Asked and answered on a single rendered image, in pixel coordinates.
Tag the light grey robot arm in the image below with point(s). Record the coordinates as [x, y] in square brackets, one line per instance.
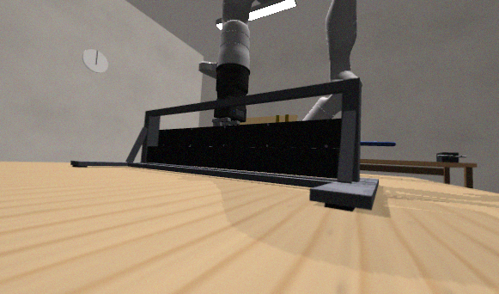
[341, 31]

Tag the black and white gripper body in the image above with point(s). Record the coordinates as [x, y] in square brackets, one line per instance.
[232, 76]

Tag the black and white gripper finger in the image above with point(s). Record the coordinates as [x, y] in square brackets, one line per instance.
[235, 122]
[218, 122]

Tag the black metal rack frame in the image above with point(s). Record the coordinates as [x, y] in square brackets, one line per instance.
[307, 148]

